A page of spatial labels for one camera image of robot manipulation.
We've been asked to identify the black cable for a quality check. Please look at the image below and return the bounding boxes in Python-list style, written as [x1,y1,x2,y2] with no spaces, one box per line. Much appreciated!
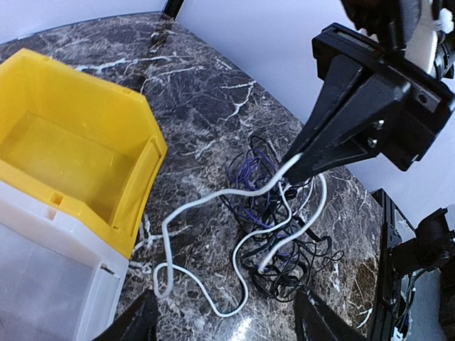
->
[218,134,346,303]

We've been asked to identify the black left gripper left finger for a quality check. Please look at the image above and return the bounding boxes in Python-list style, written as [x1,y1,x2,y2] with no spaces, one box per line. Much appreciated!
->
[94,289,159,341]

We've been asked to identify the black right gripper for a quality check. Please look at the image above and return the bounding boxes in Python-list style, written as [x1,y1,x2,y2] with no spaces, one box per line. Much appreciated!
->
[283,23,454,183]

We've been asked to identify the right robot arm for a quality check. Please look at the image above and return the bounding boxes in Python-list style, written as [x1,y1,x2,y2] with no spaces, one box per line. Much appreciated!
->
[283,1,454,183]

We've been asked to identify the right yellow plastic bin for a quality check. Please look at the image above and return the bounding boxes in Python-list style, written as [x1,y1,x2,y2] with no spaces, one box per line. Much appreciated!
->
[1,49,167,258]

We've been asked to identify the right black frame post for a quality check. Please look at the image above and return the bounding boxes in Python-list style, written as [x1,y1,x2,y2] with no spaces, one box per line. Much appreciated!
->
[163,0,184,19]

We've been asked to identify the white plastic bin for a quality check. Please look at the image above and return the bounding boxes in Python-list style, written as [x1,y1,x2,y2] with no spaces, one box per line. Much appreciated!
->
[1,183,129,340]

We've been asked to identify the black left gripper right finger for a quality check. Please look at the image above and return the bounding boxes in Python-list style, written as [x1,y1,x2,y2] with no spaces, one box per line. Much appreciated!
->
[294,288,366,341]

